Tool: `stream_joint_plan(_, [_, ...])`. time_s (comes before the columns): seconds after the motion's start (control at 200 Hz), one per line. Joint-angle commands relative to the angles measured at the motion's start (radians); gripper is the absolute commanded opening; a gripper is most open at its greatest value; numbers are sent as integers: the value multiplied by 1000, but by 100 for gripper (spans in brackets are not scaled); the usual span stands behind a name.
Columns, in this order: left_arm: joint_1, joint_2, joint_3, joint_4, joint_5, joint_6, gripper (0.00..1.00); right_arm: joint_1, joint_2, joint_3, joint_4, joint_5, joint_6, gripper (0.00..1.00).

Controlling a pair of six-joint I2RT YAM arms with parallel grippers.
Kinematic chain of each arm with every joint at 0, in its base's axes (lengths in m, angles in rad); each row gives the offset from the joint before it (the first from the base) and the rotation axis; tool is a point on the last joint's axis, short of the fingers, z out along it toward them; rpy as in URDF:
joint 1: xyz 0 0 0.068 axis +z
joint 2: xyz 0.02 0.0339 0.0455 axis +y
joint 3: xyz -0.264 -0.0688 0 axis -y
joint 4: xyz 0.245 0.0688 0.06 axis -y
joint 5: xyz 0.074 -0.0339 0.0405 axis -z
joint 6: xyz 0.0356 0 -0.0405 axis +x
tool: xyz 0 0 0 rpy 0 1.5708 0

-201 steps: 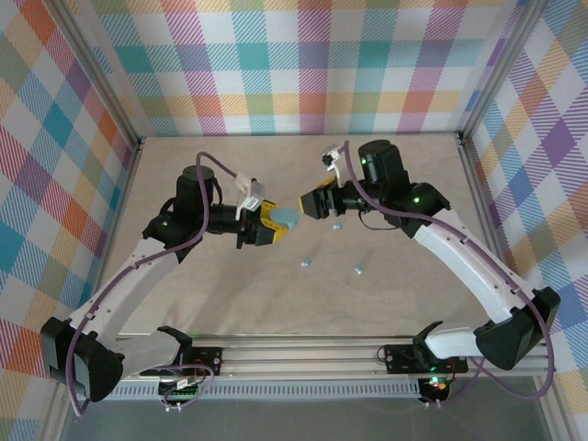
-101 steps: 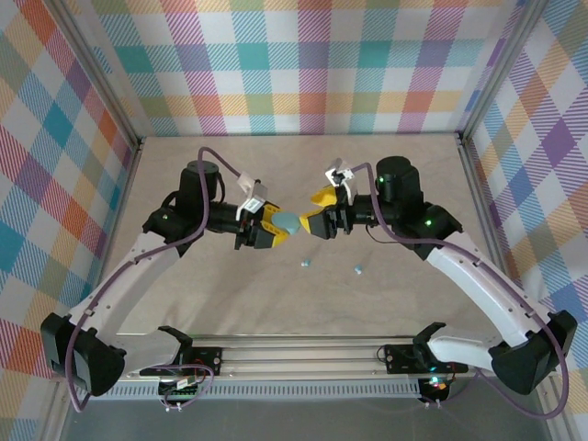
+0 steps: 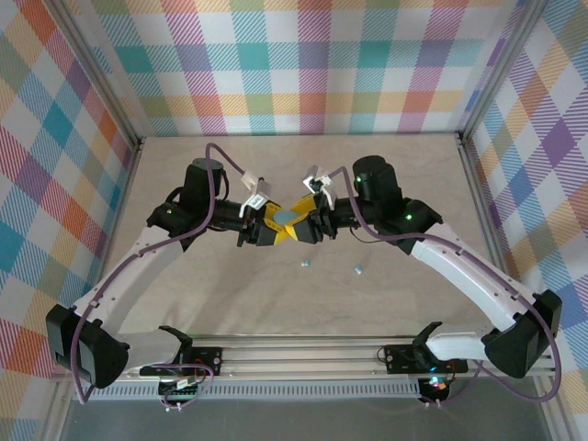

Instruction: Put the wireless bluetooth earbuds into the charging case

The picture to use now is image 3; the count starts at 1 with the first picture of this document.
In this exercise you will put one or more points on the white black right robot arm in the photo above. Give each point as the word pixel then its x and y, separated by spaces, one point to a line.
pixel 459 271

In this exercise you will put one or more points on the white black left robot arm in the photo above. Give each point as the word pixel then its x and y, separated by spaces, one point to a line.
pixel 138 275

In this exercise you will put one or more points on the grey metal sheet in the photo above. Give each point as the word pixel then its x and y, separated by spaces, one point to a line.
pixel 298 422

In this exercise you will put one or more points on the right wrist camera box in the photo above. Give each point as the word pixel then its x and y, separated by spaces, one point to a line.
pixel 317 181

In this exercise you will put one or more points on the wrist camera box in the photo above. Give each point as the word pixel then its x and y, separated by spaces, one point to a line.
pixel 317 181
pixel 257 190

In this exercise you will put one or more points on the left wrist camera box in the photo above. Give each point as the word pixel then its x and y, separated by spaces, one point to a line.
pixel 257 190

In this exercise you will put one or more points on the aluminium side rail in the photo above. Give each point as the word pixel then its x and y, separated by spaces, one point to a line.
pixel 482 206
pixel 133 184

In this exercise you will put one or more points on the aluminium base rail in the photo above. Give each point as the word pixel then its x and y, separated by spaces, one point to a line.
pixel 298 353

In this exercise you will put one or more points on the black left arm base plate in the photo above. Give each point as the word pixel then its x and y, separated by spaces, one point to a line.
pixel 206 358

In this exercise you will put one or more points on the aluminium frame post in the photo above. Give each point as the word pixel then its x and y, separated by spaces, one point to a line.
pixel 503 69
pixel 98 78

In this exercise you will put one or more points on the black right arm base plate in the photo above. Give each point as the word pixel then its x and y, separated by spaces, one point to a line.
pixel 399 358

